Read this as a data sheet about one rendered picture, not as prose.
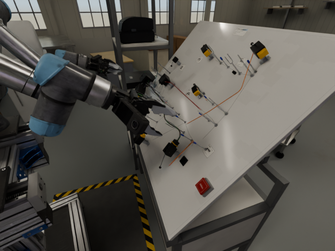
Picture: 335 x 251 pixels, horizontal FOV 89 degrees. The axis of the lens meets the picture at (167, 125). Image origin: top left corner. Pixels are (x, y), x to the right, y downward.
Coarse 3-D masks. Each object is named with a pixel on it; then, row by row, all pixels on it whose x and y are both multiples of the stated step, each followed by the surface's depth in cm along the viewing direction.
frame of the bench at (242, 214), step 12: (252, 180) 108; (264, 204) 95; (156, 216) 131; (228, 216) 90; (240, 216) 90; (252, 216) 92; (264, 216) 99; (204, 228) 85; (216, 228) 85; (180, 240) 80; (192, 240) 82; (252, 240) 118
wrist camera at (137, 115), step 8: (120, 104) 44; (128, 104) 44; (120, 112) 44; (128, 112) 43; (136, 112) 42; (128, 120) 43; (136, 120) 41; (144, 120) 41; (136, 128) 41; (144, 128) 42
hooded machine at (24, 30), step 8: (8, 24) 250; (16, 24) 253; (24, 24) 258; (32, 24) 276; (16, 32) 252; (24, 32) 256; (32, 32) 261; (24, 40) 257; (32, 40) 262; (32, 48) 264; (40, 48) 270; (8, 56) 252; (24, 64) 260; (8, 88) 263; (16, 96) 273; (24, 96) 278; (16, 104) 278; (24, 104) 283; (32, 104) 289; (24, 112) 289; (24, 120) 295
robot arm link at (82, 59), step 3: (81, 54) 96; (78, 57) 100; (81, 57) 95; (84, 57) 96; (78, 60) 95; (81, 60) 95; (84, 60) 96; (78, 63) 95; (81, 63) 96; (84, 63) 96; (81, 66) 97; (84, 66) 98
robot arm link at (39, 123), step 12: (36, 108) 40; (48, 108) 39; (60, 108) 40; (72, 108) 43; (36, 120) 40; (48, 120) 40; (60, 120) 42; (36, 132) 41; (48, 132) 42; (60, 132) 45
